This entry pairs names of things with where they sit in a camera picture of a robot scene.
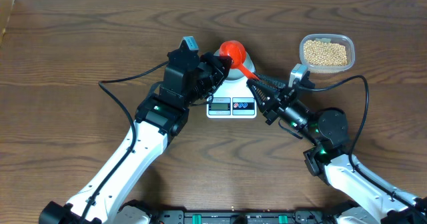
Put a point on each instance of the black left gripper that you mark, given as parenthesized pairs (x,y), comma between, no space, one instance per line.
(211,72)

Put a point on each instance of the clear plastic container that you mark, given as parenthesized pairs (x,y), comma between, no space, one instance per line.
(330,38)

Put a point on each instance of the pile of soybeans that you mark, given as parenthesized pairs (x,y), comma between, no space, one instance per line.
(325,54)

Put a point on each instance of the red measuring scoop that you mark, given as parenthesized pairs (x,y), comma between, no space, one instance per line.
(242,65)

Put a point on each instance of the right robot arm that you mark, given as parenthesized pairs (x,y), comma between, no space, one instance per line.
(332,159)

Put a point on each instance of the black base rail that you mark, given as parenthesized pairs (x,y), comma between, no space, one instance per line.
(135,215)

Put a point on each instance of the white digital kitchen scale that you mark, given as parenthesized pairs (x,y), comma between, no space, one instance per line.
(233,99)

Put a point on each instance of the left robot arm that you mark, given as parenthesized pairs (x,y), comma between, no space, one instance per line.
(158,119)

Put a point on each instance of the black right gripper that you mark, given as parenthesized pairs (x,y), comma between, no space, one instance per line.
(282,98)

